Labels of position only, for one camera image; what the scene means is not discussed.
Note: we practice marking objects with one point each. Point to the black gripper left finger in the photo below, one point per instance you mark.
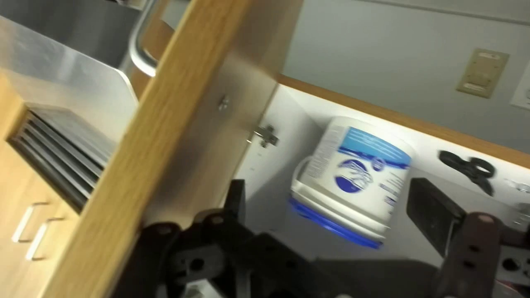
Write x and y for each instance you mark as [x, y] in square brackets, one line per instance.
[182, 259]

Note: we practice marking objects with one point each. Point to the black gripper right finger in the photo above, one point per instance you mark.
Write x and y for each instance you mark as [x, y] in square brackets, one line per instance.
[474, 254]

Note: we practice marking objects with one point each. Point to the wooden cabinet door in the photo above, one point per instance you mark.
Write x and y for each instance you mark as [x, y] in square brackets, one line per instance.
[166, 110]

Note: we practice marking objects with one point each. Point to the metal door hinge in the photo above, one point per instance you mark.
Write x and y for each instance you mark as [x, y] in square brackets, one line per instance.
[265, 135]

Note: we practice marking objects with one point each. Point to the small wooden cabinet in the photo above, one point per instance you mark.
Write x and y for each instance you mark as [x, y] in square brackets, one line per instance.
[17, 183]

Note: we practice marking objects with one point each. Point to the black scissors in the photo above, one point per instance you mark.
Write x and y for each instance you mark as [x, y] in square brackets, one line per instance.
[469, 166]

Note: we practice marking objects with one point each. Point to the white blue wipes tub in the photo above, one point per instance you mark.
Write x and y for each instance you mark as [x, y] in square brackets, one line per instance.
[353, 176]

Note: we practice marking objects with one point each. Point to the steel range hood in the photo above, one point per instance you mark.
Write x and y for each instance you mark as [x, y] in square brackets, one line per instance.
[66, 110]

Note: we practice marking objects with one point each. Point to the beige wall switch plate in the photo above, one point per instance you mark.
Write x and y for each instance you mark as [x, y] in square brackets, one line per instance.
[482, 73]

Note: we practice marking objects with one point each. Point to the wooden wall cabinet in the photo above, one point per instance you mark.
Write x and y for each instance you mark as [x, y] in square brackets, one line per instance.
[298, 116]

